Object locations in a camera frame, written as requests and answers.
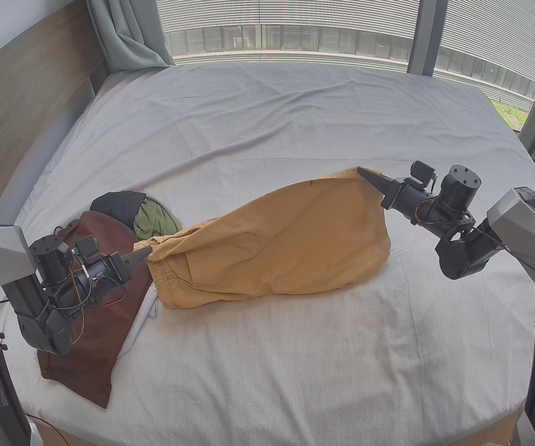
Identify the window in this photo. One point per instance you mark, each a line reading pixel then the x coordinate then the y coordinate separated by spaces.
pixel 295 12

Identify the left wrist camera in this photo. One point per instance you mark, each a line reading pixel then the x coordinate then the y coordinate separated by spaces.
pixel 87 246

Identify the beige shorts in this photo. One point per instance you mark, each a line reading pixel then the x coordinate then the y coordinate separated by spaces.
pixel 286 239

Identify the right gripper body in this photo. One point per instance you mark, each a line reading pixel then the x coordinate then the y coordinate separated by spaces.
pixel 406 198

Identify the green garment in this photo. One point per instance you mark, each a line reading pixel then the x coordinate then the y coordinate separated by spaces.
pixel 156 221

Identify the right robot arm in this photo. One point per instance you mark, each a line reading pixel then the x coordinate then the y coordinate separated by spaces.
pixel 523 230

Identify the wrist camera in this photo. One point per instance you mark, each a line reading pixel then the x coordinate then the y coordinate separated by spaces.
pixel 87 246
pixel 421 171

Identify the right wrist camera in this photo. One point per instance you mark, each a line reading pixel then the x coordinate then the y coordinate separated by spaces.
pixel 421 171

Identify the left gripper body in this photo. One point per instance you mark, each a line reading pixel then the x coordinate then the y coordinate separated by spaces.
pixel 107 274

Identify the bed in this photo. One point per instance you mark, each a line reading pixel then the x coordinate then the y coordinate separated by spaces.
pixel 295 123

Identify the brown garment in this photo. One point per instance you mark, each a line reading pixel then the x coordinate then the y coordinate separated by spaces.
pixel 86 370

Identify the white garment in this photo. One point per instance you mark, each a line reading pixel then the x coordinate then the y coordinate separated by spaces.
pixel 144 316

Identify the blue-green curtain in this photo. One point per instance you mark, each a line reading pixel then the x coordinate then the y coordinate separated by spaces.
pixel 123 30

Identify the black garment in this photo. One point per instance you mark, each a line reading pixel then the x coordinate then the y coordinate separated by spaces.
pixel 114 207

